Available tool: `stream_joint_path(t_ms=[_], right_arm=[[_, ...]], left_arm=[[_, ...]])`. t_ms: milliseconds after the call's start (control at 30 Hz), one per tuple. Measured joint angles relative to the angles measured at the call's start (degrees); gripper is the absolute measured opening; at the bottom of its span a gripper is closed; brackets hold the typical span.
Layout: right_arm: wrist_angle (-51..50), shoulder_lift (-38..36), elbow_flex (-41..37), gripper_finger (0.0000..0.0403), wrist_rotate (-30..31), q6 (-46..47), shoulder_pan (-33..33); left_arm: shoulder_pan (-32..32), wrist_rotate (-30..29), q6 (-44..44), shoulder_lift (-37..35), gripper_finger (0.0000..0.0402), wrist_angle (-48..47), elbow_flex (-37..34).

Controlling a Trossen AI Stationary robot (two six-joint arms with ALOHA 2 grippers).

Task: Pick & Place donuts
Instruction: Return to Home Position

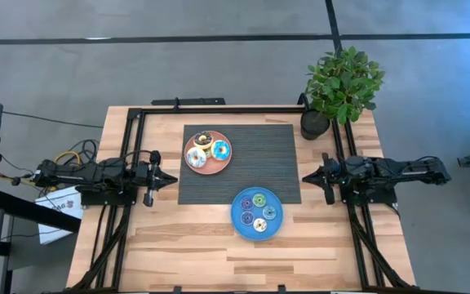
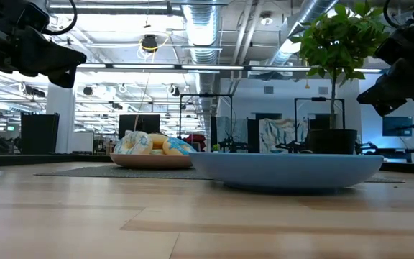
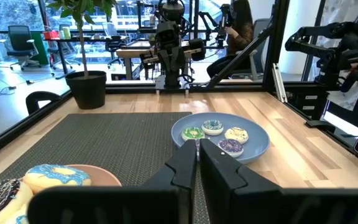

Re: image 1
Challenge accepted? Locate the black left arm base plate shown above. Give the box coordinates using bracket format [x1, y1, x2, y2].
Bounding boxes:
[74, 185, 138, 207]

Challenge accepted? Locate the white printed paper sheet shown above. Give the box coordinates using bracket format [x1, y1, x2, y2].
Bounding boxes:
[34, 185, 84, 246]

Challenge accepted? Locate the yellow cable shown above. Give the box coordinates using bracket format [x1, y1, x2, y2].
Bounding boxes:
[53, 150, 82, 167]

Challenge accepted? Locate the black cable bundle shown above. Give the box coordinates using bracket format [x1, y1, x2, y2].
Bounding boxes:
[66, 138, 102, 165]

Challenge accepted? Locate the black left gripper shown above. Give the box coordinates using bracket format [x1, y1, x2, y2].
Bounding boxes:
[139, 149, 179, 208]

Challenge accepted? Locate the green leafy plant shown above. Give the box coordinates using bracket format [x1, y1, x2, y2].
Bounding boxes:
[304, 45, 386, 126]

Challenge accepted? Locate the large white blue-striped donut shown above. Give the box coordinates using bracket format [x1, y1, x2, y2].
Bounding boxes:
[185, 146, 208, 169]

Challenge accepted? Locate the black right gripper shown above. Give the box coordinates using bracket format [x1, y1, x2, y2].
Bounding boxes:
[302, 153, 342, 206]

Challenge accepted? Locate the black aluminium table frame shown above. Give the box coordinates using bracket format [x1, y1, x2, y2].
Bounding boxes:
[65, 105, 418, 294]

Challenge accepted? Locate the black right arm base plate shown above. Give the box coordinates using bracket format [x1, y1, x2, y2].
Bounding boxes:
[338, 179, 398, 206]

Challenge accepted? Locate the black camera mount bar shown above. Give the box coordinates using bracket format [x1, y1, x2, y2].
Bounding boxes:
[151, 96, 227, 107]

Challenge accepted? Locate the black plant pot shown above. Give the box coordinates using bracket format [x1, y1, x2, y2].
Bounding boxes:
[299, 108, 331, 141]

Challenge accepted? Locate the large chocolate sprinkled donut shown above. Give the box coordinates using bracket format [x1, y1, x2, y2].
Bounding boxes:
[193, 131, 215, 151]

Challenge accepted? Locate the pink round plate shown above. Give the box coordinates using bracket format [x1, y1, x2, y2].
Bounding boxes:
[184, 130, 233, 176]

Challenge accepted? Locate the large blue iced donut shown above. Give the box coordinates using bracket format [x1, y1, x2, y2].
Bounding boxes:
[210, 139, 232, 162]

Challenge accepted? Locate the blue round plate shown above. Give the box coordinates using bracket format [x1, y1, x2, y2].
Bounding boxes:
[230, 186, 284, 242]

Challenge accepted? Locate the thin black floor cable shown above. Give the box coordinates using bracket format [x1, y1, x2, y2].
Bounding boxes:
[2, 110, 104, 129]

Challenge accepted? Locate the black desk bar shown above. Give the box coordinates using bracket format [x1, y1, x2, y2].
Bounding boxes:
[0, 189, 82, 234]

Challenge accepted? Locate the dark grey woven placemat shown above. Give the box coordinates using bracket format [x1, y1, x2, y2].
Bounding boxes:
[177, 123, 303, 205]

